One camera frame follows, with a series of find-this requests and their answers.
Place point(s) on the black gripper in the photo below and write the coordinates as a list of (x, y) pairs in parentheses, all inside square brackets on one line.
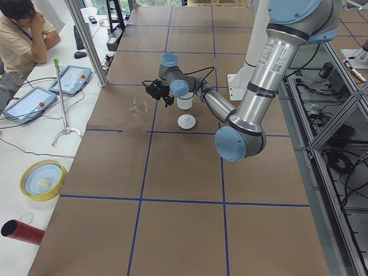
[(165, 92)]

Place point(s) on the white enamel cup lid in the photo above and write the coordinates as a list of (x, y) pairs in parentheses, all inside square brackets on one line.
[(186, 121)]

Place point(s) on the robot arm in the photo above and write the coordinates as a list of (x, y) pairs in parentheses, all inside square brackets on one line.
[(292, 24), (180, 84)]

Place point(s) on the white enamel cup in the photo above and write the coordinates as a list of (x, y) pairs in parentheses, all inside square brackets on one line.
[(185, 102)]

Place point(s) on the clear glass funnel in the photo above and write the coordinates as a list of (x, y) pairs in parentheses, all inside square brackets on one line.
[(140, 106)]

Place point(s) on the far teach pendant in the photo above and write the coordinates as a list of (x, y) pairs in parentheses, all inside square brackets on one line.
[(73, 78)]

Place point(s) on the teach pendant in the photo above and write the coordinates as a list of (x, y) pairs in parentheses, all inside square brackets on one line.
[(30, 106), (73, 78)]

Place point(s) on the black computer mouse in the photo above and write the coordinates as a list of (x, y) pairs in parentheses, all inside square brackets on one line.
[(80, 54)]

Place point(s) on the black keyboard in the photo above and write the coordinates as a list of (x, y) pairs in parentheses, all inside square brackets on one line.
[(78, 39)]

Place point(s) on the near teach pendant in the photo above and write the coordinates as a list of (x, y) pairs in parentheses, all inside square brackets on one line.
[(30, 106)]

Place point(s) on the yellow tape roll with plate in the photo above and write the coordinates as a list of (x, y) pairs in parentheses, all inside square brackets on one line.
[(43, 180)]

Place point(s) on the seated person beige shirt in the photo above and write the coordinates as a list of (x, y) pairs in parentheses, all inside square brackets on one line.
[(26, 37)]

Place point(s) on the red cylinder tube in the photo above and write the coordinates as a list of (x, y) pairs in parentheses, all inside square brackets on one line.
[(20, 231)]

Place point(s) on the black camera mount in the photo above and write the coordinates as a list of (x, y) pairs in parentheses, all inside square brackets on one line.
[(153, 88)]

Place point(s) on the green handled reach grabber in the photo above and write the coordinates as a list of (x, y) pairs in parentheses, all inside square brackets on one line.
[(66, 129)]

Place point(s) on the aluminium frame post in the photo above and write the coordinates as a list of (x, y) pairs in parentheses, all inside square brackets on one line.
[(79, 21)]

